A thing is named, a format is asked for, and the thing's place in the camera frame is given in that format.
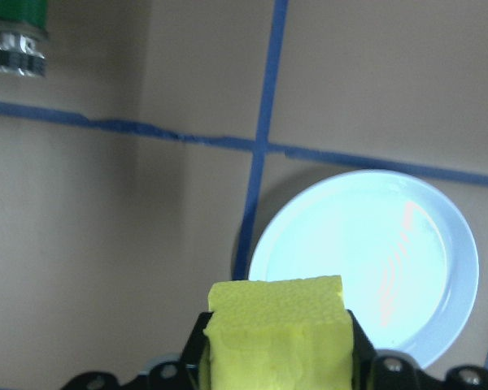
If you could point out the yellow foam block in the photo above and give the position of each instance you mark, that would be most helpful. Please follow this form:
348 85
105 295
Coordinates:
276 325

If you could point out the light blue plate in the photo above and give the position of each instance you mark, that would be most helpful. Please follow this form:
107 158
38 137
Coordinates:
370 243

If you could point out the green conveyor belt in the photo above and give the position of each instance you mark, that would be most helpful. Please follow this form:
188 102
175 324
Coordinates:
12 12

